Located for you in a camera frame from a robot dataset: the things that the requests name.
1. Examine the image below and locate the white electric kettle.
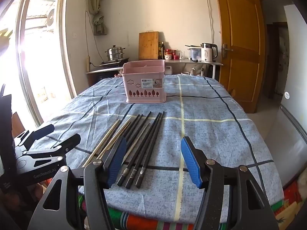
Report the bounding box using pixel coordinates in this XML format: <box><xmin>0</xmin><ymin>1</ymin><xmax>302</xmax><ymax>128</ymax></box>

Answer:
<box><xmin>201</xmin><ymin>43</ymin><xmax>218</xmax><ymax>63</ymax></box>

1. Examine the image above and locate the clear plastic container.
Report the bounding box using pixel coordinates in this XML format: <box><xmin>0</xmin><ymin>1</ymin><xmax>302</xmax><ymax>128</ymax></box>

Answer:
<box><xmin>185</xmin><ymin>44</ymin><xmax>202</xmax><ymax>61</ymax></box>

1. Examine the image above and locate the brown wooden door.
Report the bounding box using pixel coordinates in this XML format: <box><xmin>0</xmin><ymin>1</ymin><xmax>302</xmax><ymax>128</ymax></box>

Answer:
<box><xmin>213</xmin><ymin>0</ymin><xmax>267</xmax><ymax>114</ymax></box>

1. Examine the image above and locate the blue plaid cloth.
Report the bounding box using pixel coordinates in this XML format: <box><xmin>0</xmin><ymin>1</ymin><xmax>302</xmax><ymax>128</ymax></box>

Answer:
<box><xmin>31</xmin><ymin>75</ymin><xmax>282</xmax><ymax>223</ymax></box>

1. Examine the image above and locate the white refrigerator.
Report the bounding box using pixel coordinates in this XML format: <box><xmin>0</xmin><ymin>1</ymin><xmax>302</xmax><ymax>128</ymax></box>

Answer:
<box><xmin>269</xmin><ymin>3</ymin><xmax>307</xmax><ymax>187</ymax></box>

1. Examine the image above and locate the pink utensil basket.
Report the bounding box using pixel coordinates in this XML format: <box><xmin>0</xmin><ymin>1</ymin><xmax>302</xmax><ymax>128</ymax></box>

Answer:
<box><xmin>121</xmin><ymin>61</ymin><xmax>166</xmax><ymax>104</ymax></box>

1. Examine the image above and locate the white wall cable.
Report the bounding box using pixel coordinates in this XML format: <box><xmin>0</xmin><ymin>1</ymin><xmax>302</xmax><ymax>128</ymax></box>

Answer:
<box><xmin>204</xmin><ymin>0</ymin><xmax>215</xmax><ymax>46</ymax></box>

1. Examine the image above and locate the row of black chopsticks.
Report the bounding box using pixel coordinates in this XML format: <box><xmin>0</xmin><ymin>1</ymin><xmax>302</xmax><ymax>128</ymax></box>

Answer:
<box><xmin>117</xmin><ymin>111</ymin><xmax>166</xmax><ymax>189</ymax></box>

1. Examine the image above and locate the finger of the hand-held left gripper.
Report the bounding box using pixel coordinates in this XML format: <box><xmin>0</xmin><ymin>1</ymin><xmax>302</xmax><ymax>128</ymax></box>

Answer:
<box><xmin>14</xmin><ymin>124</ymin><xmax>55</xmax><ymax>147</ymax></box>
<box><xmin>24</xmin><ymin>133</ymin><xmax>81</xmax><ymax>160</ymax></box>

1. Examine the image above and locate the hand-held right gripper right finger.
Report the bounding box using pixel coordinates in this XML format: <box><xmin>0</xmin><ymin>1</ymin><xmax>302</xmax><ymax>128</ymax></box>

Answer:
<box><xmin>180</xmin><ymin>136</ymin><xmax>280</xmax><ymax>230</ymax></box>

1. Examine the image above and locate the steel steamer pot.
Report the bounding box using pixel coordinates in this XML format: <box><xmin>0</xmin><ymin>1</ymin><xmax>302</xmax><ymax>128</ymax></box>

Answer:
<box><xmin>105</xmin><ymin>45</ymin><xmax>125</xmax><ymax>61</ymax></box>

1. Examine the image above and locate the wooden chopstick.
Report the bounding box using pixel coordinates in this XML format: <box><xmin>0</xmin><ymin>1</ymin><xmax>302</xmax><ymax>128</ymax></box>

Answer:
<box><xmin>82</xmin><ymin>119</ymin><xmax>120</xmax><ymax>168</ymax></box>
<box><xmin>95</xmin><ymin>117</ymin><xmax>132</xmax><ymax>160</ymax></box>
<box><xmin>122</xmin><ymin>123</ymin><xmax>150</xmax><ymax>165</ymax></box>

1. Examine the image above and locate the dark wall cable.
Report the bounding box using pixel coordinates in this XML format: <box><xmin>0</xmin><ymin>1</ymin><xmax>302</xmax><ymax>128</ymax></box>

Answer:
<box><xmin>85</xmin><ymin>10</ymin><xmax>101</xmax><ymax>66</ymax></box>

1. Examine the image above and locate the low wooden cabinet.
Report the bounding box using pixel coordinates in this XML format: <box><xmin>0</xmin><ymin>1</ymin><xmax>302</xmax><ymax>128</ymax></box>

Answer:
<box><xmin>85</xmin><ymin>65</ymin><xmax>125</xmax><ymax>87</ymax></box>

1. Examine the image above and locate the steel kitchen table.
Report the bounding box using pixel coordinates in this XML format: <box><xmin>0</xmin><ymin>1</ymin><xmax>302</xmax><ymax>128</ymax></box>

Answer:
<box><xmin>130</xmin><ymin>59</ymin><xmax>223</xmax><ymax>79</ymax></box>

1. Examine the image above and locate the metal door handle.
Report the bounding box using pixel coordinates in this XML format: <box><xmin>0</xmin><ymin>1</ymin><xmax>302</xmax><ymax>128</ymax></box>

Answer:
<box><xmin>222</xmin><ymin>44</ymin><xmax>234</xmax><ymax>58</ymax></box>

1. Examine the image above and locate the white window frame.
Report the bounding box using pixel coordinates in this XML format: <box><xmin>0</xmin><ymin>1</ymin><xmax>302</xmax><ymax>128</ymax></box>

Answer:
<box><xmin>0</xmin><ymin>0</ymin><xmax>77</xmax><ymax>135</ymax></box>

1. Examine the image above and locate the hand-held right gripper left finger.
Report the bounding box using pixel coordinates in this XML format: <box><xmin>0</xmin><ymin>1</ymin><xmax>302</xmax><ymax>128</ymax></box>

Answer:
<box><xmin>27</xmin><ymin>136</ymin><xmax>127</xmax><ymax>230</ymax></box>

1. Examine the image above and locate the bamboo cutting board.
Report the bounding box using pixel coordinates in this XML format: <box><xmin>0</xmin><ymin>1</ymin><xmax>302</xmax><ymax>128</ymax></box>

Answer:
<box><xmin>138</xmin><ymin>31</ymin><xmax>159</xmax><ymax>60</ymax></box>

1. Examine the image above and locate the black induction cooker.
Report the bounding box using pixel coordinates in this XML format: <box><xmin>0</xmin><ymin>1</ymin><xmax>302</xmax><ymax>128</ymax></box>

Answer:
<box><xmin>99</xmin><ymin>58</ymin><xmax>129</xmax><ymax>67</ymax></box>

